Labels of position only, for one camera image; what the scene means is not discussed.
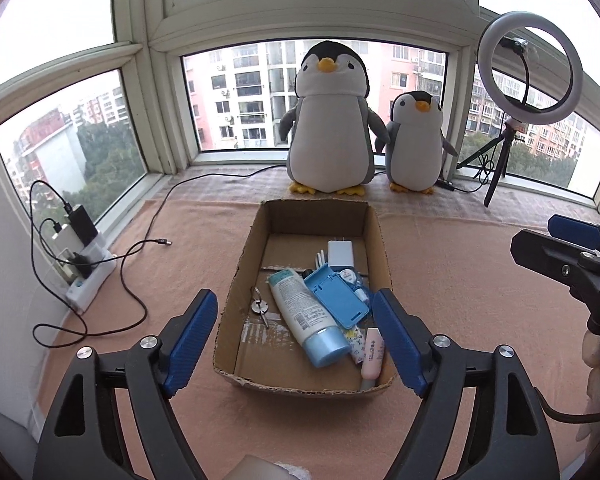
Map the pink tube grey cap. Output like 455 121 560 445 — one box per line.
360 327 385 390

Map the cardboard box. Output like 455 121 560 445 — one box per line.
213 198 396 398

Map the white lotion tube blue cap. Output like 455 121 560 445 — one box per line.
268 269 349 368

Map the blue correction tape dispenser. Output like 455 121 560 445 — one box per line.
338 268 373 306

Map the white usb wall charger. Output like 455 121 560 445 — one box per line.
327 240 355 272

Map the black tripod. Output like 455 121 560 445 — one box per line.
456 124 516 207

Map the white power strip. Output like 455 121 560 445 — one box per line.
66 247 116 314

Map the white charger brick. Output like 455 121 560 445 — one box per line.
52 224 84 263

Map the small penguin plush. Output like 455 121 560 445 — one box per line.
375 90 458 194

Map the black charger brick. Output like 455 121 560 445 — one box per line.
65 204 98 246

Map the large penguin plush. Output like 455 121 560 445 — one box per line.
278 40 389 196

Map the black inline cable remote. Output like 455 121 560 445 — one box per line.
436 179 455 191

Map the white ring light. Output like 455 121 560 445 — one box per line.
477 11 584 125

